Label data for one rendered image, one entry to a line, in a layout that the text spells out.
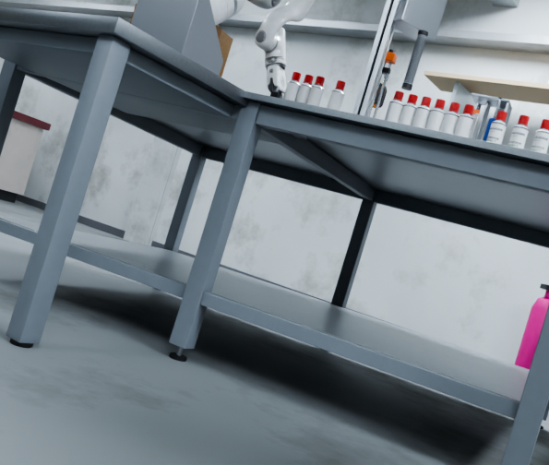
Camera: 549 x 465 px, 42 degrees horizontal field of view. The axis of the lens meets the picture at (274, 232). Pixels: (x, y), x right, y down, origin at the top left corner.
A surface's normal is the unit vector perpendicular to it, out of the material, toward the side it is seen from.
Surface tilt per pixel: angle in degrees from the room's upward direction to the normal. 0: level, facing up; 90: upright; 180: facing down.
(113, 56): 90
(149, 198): 90
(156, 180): 90
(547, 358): 90
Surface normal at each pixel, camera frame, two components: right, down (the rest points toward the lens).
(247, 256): -0.55, -0.18
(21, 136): 0.79, 0.23
